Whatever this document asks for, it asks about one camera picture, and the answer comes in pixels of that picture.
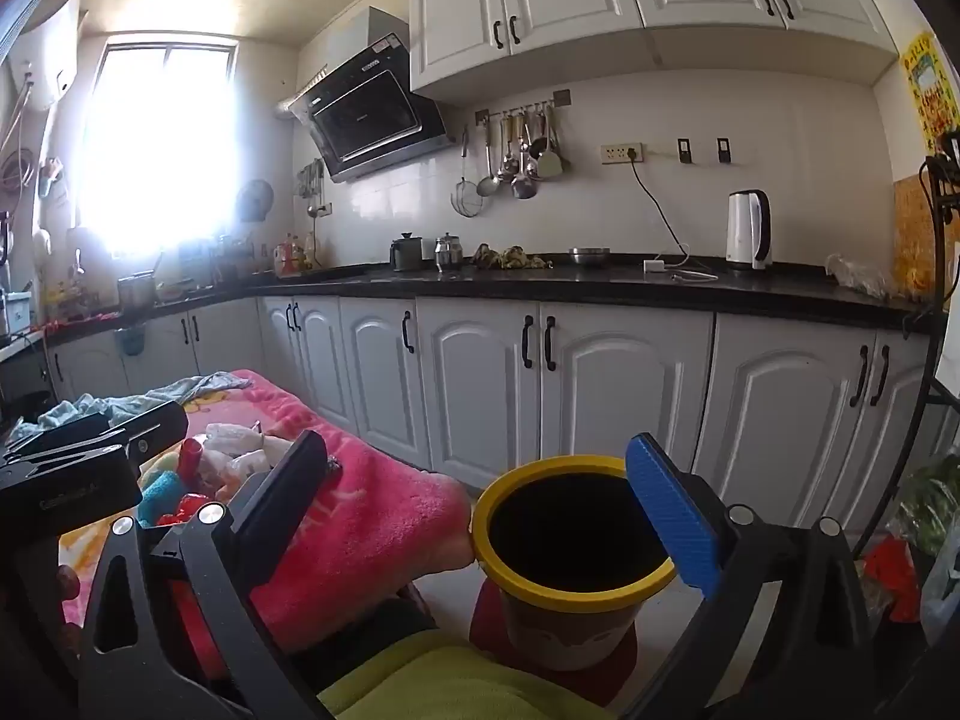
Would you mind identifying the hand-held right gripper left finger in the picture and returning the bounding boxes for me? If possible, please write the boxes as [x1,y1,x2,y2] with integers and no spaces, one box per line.
[79,429,335,720]

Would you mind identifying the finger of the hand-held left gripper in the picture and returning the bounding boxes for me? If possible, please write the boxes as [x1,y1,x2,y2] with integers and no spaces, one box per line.
[6,411,132,467]
[97,400,190,460]

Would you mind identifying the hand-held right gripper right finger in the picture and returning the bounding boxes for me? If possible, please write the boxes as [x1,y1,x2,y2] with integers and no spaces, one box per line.
[622,431,878,720]

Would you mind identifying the yellow-rimmed waste bin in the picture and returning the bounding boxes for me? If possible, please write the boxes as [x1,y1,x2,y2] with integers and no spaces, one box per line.
[471,455,680,672]

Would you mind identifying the light blue cloth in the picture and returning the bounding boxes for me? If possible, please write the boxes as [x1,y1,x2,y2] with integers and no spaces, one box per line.
[7,371,256,440]

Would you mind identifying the pink printed blanket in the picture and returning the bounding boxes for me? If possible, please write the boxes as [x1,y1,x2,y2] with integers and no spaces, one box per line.
[60,369,475,683]

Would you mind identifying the steel cooking pot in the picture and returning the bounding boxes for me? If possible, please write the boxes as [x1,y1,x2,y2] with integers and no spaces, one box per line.
[116,274,159,311]

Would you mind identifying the white base cabinet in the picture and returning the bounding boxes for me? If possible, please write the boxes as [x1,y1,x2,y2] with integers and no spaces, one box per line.
[45,292,938,541]

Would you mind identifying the group of condiment bottles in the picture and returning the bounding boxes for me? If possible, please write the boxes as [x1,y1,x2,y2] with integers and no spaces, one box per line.
[272,232,317,277]

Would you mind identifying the red plastic bag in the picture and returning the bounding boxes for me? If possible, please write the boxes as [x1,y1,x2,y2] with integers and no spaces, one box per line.
[862,536,923,625]

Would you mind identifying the black countertop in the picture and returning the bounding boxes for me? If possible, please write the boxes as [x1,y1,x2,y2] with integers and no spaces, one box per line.
[0,262,942,336]

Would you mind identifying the person's yellow-green clothing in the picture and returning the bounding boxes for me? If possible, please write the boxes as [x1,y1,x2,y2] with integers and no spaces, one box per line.
[319,626,617,720]

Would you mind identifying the green vegetables in bag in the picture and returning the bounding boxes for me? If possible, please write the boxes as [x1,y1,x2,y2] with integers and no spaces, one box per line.
[892,457,960,557]

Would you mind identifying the dark green pot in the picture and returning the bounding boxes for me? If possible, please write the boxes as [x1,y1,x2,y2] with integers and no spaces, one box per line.
[388,232,428,273]

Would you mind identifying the window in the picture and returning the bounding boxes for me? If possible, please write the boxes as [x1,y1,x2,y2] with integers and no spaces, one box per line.
[79,34,241,256]

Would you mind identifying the white electric kettle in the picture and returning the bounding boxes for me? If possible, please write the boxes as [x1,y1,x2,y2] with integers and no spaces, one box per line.
[725,189,774,272]

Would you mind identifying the clear plastic bag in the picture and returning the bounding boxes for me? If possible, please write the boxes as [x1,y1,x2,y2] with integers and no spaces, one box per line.
[825,253,890,298]

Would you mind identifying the pile of ginger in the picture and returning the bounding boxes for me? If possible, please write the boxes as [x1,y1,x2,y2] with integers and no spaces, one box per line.
[471,242,554,272]

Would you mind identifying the large steel ladle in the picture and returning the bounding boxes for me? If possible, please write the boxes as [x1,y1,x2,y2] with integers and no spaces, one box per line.
[511,114,539,202]

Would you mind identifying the black range hood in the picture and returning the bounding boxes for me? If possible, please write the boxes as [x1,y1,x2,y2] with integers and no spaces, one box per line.
[289,6,456,185]

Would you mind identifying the green spatula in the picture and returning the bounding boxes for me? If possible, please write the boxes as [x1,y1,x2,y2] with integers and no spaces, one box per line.
[538,106,565,182]

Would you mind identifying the black metal stand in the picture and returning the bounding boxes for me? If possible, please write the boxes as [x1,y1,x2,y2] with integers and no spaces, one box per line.
[855,131,960,563]

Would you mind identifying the white water heater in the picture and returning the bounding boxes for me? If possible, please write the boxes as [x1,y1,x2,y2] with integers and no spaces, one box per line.
[7,0,87,113]

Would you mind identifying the round dark wall fan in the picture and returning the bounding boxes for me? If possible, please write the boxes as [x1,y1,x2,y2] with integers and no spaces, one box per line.
[238,178,275,223]

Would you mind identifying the wall rack with utensils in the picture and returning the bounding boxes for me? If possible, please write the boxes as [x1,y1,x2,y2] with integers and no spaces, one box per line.
[296,161,328,219]

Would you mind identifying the black power cable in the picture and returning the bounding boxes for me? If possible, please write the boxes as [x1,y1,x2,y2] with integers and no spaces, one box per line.
[628,152,692,272]

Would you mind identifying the wire strainer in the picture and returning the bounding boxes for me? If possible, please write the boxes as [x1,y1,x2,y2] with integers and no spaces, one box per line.
[450,127,482,220]

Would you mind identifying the wooden wall panel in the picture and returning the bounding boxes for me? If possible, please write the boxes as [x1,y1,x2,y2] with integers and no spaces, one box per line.
[892,172,960,310]

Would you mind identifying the wall utensil rail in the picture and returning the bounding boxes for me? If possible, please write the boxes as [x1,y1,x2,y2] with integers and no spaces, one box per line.
[475,88,572,122]

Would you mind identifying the yellow wall poster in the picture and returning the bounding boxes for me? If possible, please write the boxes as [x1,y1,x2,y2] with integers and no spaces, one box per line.
[900,31,959,153]

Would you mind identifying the white wall cabinet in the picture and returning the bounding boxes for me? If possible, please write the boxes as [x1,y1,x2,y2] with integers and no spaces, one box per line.
[409,0,901,102]

